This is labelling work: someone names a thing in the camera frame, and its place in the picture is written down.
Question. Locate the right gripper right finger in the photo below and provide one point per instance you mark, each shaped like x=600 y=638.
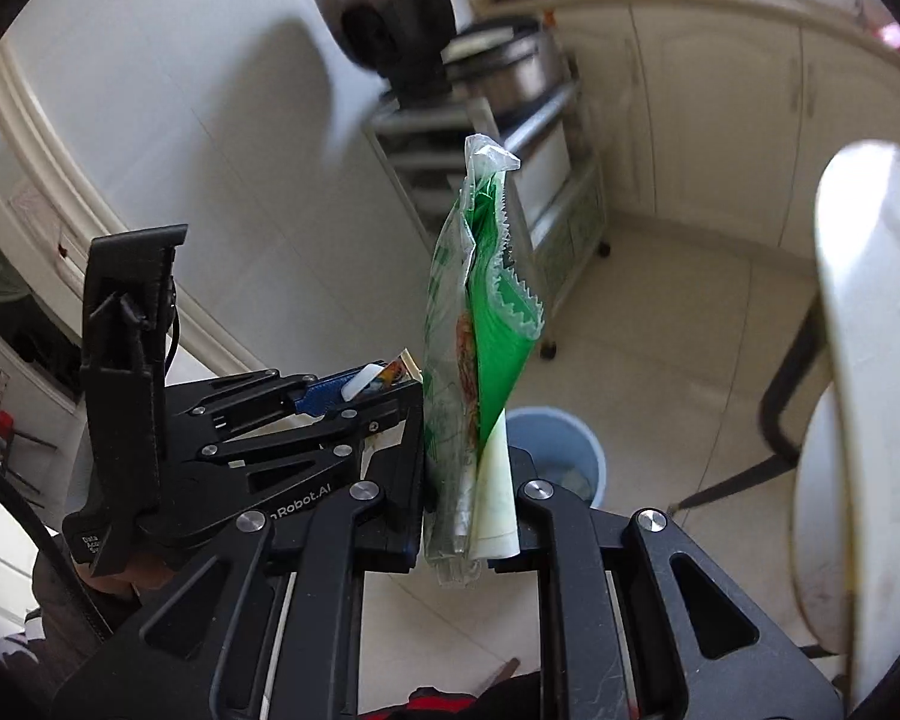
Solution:
x=531 y=530

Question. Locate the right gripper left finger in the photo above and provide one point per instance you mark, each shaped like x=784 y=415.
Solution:
x=390 y=532

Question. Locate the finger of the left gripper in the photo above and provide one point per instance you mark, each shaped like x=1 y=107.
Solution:
x=323 y=395
x=382 y=420

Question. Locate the small brown white wrapper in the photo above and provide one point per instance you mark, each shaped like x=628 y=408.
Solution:
x=382 y=378

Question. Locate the green clear plastic bag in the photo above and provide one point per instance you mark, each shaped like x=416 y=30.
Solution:
x=481 y=324

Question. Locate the blue trash bin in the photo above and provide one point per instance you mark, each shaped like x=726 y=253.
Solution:
x=564 y=450

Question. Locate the cream kitchen cabinets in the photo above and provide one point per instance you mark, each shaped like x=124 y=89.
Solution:
x=721 y=115

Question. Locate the person left hand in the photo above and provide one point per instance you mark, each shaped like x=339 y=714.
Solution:
x=144 y=573

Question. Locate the white rolling storage cart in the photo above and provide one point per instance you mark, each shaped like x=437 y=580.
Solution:
x=541 y=158

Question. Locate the round marble table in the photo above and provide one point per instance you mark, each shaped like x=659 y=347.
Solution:
x=847 y=504

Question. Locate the steel rice cooker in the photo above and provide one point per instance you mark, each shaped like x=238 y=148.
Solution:
x=512 y=62

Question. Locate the red plastic bag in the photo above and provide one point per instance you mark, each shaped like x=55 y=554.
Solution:
x=889 y=35

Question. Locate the black camera box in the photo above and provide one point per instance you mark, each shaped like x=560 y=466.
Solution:
x=130 y=330

